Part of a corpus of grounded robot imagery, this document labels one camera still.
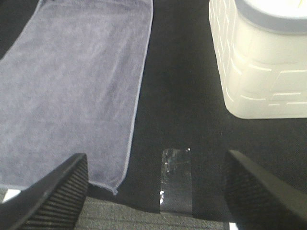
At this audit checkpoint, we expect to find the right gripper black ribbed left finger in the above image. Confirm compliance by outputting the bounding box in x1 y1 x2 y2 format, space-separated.
0 153 89 230

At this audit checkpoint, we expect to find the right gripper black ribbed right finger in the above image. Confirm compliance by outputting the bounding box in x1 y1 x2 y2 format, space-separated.
223 150 307 230

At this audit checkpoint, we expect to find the grey-blue towel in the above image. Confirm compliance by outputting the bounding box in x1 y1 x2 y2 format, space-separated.
0 0 154 194

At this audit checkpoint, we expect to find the clear tape strip right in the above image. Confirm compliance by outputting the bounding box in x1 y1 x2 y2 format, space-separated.
160 148 193 217

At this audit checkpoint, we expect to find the black table cloth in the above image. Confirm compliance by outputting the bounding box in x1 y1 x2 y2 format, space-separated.
0 0 307 226

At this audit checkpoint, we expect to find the white storage box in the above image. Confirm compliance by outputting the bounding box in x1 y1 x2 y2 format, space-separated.
209 0 307 119

